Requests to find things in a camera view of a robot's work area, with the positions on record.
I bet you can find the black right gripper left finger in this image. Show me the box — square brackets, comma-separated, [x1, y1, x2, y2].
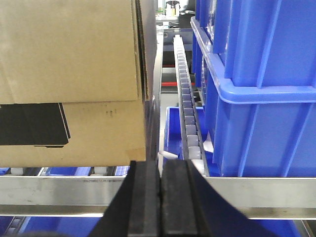
[89, 160, 160, 237]

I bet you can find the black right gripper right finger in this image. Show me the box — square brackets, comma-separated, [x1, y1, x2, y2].
[161, 159, 275, 237]

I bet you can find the brown cardboard box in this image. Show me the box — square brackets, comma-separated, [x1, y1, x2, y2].
[0, 0, 157, 167]

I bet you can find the blue bin on lower shelf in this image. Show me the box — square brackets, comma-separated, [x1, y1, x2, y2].
[164, 107, 220, 177]

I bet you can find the white roller conveyor track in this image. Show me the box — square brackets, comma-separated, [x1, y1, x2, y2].
[173, 35, 209, 177]

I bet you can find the lower stacked blue crate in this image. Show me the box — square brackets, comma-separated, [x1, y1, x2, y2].
[191, 18, 316, 177]

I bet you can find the stacked blue crate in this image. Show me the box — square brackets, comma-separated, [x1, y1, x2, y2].
[191, 18, 316, 177]
[196, 0, 316, 88]

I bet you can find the upper stacked blue crate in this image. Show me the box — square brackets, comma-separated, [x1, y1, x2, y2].
[196, 0, 316, 88]

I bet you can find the metal shelf divider rail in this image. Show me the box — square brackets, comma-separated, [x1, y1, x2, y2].
[146, 31, 163, 173]

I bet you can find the metal shelf front rail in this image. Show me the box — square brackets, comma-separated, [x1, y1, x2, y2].
[0, 176, 316, 220]

